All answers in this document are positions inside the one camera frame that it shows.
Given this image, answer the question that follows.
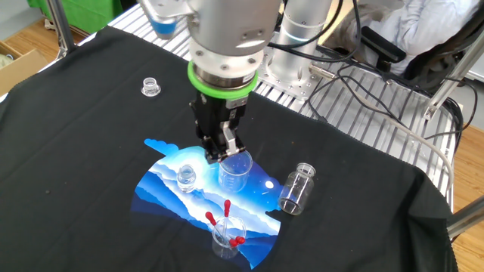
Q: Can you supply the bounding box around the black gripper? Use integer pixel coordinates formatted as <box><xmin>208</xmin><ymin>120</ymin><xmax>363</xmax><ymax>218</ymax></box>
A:
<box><xmin>188</xmin><ymin>90</ymin><xmax>250</xmax><ymax>164</ymax></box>

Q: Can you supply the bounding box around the small glass vial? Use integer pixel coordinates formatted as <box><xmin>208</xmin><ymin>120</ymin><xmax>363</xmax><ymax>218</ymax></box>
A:
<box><xmin>176</xmin><ymin>164</ymin><xmax>197</xmax><ymax>193</ymax></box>

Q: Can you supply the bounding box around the clear glass jar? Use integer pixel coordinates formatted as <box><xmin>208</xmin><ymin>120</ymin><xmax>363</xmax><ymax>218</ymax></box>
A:
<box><xmin>278</xmin><ymin>162</ymin><xmax>317</xmax><ymax>216</ymax></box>

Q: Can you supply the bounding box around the large glass beaker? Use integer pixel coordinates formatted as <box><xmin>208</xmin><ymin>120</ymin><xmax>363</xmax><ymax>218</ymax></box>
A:
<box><xmin>218</xmin><ymin>150</ymin><xmax>253</xmax><ymax>193</ymax></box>

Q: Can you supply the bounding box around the clear glass stopper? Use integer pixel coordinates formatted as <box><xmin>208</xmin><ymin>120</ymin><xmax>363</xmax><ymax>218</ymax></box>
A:
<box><xmin>140</xmin><ymin>77</ymin><xmax>162</xmax><ymax>98</ymax></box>

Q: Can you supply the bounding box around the small glass beaker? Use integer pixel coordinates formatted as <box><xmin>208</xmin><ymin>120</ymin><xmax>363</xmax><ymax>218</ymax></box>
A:
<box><xmin>210</xmin><ymin>215</ymin><xmax>247</xmax><ymax>260</ymax></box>

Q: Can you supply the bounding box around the black cloth with blue print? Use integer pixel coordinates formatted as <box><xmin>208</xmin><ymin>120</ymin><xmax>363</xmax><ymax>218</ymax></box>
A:
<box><xmin>0</xmin><ymin>26</ymin><xmax>461</xmax><ymax>272</ymax></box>

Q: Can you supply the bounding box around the black office chair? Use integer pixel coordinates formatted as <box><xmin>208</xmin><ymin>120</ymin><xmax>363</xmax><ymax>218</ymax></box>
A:
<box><xmin>358</xmin><ymin>14</ymin><xmax>484</xmax><ymax>86</ymax></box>

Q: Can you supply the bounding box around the green cloth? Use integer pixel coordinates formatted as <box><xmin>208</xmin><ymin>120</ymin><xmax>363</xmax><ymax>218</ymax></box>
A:
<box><xmin>26</xmin><ymin>0</ymin><xmax>125</xmax><ymax>34</ymax></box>

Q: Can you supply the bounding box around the brown cardboard box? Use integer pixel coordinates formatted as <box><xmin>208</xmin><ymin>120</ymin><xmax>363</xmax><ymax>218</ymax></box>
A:
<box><xmin>0</xmin><ymin>40</ymin><xmax>48</xmax><ymax>97</ymax></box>

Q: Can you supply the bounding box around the person in light shirt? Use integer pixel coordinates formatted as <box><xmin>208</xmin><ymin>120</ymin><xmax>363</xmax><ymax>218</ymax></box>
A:
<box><xmin>332</xmin><ymin>0</ymin><xmax>477</xmax><ymax>75</ymax></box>

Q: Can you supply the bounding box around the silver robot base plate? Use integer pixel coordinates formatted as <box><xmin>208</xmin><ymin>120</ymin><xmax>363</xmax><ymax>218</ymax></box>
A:
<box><xmin>255</xmin><ymin>32</ymin><xmax>336</xmax><ymax>102</ymax></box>

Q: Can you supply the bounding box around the wrist camera on silver bracket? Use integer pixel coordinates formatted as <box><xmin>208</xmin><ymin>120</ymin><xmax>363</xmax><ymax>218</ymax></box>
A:
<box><xmin>138</xmin><ymin>0</ymin><xmax>196</xmax><ymax>41</ymax></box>

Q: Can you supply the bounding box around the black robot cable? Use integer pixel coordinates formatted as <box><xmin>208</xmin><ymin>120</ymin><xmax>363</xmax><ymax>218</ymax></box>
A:
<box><xmin>266</xmin><ymin>0</ymin><xmax>360</xmax><ymax>63</ymax></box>

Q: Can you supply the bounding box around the grey hose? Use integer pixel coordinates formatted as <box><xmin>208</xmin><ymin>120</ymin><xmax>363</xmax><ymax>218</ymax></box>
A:
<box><xmin>340</xmin><ymin>88</ymin><xmax>455</xmax><ymax>197</ymax></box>

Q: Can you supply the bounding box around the aluminium frame post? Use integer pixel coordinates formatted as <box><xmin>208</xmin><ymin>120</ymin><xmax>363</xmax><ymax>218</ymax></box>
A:
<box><xmin>45</xmin><ymin>0</ymin><xmax>79</xmax><ymax>60</ymax></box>
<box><xmin>445</xmin><ymin>196</ymin><xmax>484</xmax><ymax>240</ymax></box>
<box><xmin>422</xmin><ymin>28</ymin><xmax>484</xmax><ymax>121</ymax></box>

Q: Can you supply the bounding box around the black table cable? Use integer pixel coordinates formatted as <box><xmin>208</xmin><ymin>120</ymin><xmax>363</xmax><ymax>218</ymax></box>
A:
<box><xmin>306</xmin><ymin>45</ymin><xmax>479</xmax><ymax>141</ymax></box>

